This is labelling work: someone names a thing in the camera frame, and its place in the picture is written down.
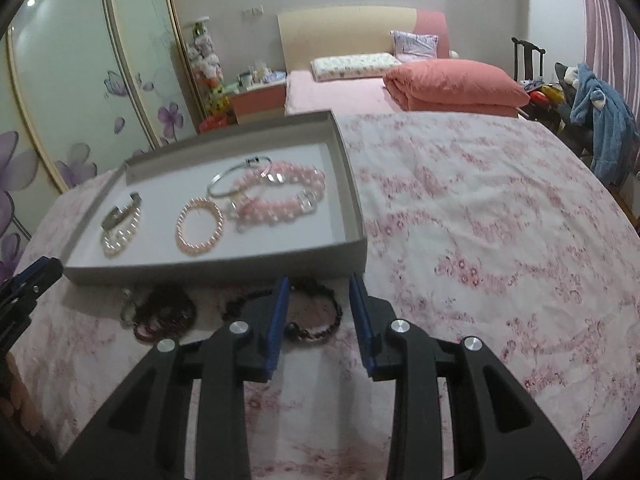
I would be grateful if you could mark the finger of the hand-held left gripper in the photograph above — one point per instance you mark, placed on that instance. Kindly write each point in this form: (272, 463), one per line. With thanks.
(17, 307)
(35, 271)

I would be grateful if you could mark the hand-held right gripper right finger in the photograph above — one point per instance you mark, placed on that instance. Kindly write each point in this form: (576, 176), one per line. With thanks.
(361, 325)

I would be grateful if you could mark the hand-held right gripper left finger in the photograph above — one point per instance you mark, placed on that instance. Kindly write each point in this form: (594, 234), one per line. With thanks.
(277, 325)

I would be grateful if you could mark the wide silver cuff bangle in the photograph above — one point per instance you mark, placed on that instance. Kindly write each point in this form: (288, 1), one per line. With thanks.
(112, 217)

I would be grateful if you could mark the grey cardboard box tray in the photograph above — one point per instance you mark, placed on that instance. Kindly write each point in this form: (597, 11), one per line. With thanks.
(165, 257)

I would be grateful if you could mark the thin silver bangle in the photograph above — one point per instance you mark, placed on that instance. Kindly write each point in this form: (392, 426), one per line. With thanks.
(252, 161)

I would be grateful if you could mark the person's left hand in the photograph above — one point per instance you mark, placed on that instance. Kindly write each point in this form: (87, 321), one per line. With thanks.
(22, 405)

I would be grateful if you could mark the pink floral tablecloth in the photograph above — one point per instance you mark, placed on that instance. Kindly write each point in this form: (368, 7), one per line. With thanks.
(475, 235)

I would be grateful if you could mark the flower print sliding wardrobe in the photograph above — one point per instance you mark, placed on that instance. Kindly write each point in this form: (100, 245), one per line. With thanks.
(75, 85)

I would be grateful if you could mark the pink and white nightstand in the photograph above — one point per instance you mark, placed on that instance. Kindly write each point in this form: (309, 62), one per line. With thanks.
(257, 102)

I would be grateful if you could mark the bed with pink sheet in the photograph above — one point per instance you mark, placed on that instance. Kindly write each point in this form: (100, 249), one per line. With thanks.
(330, 95)

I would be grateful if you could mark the folded pink quilt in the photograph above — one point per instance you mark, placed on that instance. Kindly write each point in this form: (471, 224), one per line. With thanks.
(450, 85)

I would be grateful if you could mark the white patterned pillow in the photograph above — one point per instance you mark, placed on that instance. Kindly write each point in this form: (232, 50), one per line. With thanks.
(350, 66)

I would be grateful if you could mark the clear tube of plush toys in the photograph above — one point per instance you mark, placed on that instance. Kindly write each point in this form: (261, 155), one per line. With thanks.
(205, 60)

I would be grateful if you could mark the purple floral pillow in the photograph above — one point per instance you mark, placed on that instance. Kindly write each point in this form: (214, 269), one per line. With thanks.
(415, 44)

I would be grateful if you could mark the red and yellow bag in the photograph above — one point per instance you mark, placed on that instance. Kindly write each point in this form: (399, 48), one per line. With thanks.
(545, 95)

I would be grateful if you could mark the dark wooden chair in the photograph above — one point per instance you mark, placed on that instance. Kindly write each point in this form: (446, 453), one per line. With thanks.
(527, 57)

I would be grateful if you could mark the blue fleece robe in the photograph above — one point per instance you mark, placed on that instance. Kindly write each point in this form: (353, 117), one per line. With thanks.
(607, 125)

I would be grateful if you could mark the pink curtain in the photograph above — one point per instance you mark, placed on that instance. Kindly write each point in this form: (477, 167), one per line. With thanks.
(615, 35)

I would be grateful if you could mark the white wall switch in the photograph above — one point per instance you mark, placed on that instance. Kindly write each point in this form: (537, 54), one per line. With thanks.
(252, 10)

